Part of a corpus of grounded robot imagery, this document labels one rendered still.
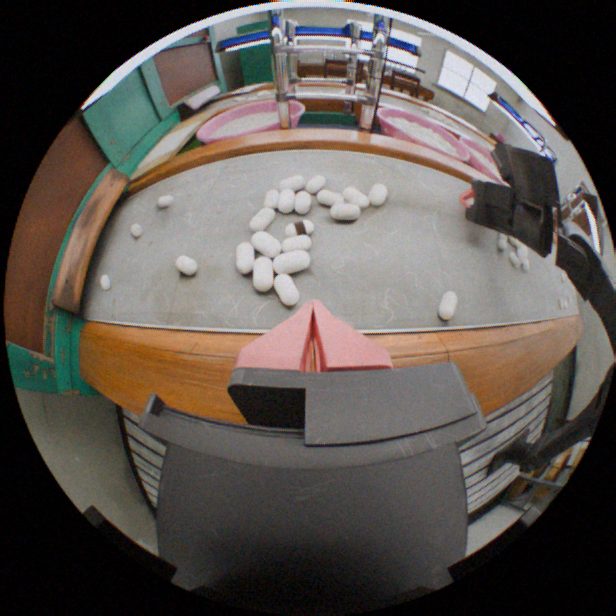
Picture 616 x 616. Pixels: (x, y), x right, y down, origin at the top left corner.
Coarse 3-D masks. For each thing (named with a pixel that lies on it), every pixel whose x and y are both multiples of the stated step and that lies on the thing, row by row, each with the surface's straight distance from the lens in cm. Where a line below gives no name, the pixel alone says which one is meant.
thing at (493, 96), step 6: (486, 96) 108; (492, 96) 105; (498, 96) 105; (498, 102) 102; (504, 102) 108; (504, 108) 105; (510, 108) 111; (510, 114) 108; (516, 114) 114; (516, 120) 112; (522, 120) 118; (522, 126) 116; (528, 126) 123; (528, 132) 120; (534, 132) 128; (534, 138) 125; (540, 144) 132; (546, 150) 140; (552, 156) 149
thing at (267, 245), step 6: (258, 234) 22; (264, 234) 22; (252, 240) 22; (258, 240) 22; (264, 240) 22; (270, 240) 21; (276, 240) 22; (258, 246) 22; (264, 246) 21; (270, 246) 21; (276, 246) 21; (264, 252) 21; (270, 252) 21; (276, 252) 21
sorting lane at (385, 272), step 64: (192, 192) 37; (256, 192) 30; (448, 192) 40; (128, 256) 39; (192, 256) 27; (256, 256) 23; (320, 256) 22; (384, 256) 24; (448, 256) 29; (128, 320) 33; (192, 320) 24; (256, 320) 21; (384, 320) 21; (448, 320) 25; (512, 320) 38
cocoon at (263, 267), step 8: (256, 264) 21; (264, 264) 20; (272, 264) 21; (256, 272) 20; (264, 272) 20; (272, 272) 21; (256, 280) 20; (264, 280) 20; (272, 280) 20; (256, 288) 20; (264, 288) 20
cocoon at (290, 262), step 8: (280, 256) 20; (288, 256) 20; (296, 256) 20; (304, 256) 20; (280, 264) 20; (288, 264) 20; (296, 264) 20; (304, 264) 20; (280, 272) 20; (288, 272) 20
